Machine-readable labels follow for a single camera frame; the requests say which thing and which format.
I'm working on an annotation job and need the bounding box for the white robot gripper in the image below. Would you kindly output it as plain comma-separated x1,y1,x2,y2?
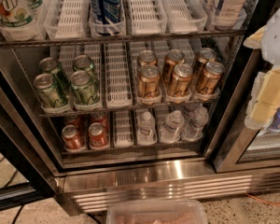
244,8,280,130

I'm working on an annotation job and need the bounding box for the clear water bottle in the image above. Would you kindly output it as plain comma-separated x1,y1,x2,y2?
161,110,185,144
182,107,209,142
137,111,157,146

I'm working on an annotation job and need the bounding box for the white labelled bottle right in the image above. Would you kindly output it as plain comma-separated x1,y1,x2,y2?
201,0,246,31

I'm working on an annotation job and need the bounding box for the glass fridge door right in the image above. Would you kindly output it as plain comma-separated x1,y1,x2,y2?
203,48,280,174

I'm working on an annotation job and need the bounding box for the blue pepsi bottle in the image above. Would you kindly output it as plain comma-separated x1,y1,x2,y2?
90,0,125,36

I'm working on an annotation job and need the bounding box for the steel fridge bottom grille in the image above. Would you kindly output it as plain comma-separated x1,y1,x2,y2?
55,162,280,216

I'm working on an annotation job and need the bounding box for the gold soda can front right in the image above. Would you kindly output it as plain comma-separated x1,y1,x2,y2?
195,62,225,95

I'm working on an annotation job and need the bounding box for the gold soda can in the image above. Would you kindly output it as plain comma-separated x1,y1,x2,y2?
137,49,158,66
195,62,225,95
192,48,216,81
138,65,161,99
162,49,185,85
167,63,192,97

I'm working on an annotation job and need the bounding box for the gold soda can back right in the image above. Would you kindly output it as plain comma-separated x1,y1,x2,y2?
192,48,216,81

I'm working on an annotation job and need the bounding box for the gold soda can front middle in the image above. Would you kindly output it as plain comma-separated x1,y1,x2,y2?
167,63,192,97

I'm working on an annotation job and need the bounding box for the gold soda can back middle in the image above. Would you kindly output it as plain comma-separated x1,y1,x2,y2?
162,49,185,85

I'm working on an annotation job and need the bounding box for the gold soda can front left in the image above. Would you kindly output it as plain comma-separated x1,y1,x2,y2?
138,65,161,99

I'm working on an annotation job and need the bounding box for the gold soda can back left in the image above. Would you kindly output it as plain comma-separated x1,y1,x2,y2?
137,49,158,66

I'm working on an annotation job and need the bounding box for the red soda can back right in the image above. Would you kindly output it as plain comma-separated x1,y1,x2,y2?
91,112,108,131

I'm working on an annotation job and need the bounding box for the red soda can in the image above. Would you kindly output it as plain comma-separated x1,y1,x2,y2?
63,115,82,130
62,125,85,152
89,122,108,150
91,112,108,131

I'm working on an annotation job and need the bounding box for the red soda can front right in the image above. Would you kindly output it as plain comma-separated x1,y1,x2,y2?
89,122,108,150

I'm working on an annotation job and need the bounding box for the green soda can front right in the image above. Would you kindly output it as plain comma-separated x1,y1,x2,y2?
70,70,99,105

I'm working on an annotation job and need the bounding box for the green soda can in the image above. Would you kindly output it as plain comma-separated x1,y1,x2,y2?
72,54,97,79
34,73,68,108
70,70,99,105
39,57,70,93

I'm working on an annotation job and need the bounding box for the green soda can back right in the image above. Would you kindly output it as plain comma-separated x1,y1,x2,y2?
72,54,97,79

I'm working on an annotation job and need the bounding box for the clear plastic food container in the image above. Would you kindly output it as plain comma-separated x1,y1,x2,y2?
106,199,208,224

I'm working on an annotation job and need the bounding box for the red soda can back left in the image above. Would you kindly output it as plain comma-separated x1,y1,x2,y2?
63,115,82,130

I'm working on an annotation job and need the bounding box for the red soda can front left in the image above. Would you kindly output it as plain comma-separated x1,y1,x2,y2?
62,125,85,152

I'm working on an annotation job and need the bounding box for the green soda can front left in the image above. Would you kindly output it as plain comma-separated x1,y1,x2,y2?
34,73,68,108

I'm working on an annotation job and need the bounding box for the green soda can back left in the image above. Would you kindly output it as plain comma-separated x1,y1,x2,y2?
39,57,70,93

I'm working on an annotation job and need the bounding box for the top wire fridge shelf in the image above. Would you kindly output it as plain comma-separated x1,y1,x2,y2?
0,30,245,49

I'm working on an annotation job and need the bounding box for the wire fridge shelf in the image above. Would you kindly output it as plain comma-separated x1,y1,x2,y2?
38,98,218,118
0,30,245,49

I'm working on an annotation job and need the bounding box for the middle wire fridge shelf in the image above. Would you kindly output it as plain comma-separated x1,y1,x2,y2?
38,98,218,118

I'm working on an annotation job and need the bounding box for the orange cable on floor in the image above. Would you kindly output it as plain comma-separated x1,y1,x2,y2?
245,192,280,207

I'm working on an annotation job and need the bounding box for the black cable on floor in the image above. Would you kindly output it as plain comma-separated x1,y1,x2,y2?
10,204,26,224

